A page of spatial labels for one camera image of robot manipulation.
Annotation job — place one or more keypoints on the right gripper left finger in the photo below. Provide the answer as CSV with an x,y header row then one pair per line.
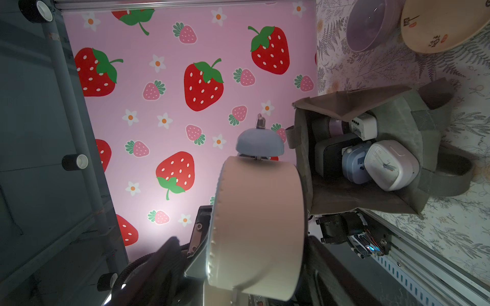
x,y
156,283

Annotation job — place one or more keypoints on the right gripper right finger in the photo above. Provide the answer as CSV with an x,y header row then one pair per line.
x,y
329,282

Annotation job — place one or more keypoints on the small black round clock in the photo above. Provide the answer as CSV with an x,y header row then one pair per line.
x,y
258,227

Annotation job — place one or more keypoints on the light blue alarm clock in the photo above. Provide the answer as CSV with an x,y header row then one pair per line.
x,y
353,166

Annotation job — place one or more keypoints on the black square alarm clock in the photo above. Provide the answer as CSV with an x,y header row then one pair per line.
x,y
328,154

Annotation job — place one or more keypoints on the white pink alarm clock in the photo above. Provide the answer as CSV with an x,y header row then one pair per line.
x,y
391,165

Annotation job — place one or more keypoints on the pink round alarm clock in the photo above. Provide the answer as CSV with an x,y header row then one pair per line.
x,y
327,127

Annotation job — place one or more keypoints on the olive green canvas bag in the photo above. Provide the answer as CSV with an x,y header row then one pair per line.
x,y
415,117

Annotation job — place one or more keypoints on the small white digital clock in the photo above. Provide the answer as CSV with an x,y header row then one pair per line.
x,y
364,126

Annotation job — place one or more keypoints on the lavender grey bowl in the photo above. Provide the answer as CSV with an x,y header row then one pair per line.
x,y
371,23

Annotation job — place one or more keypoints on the yellow ceramic plate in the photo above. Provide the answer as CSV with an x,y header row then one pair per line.
x,y
433,26

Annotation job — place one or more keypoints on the aluminium frame rail front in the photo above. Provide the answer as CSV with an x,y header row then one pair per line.
x,y
427,276

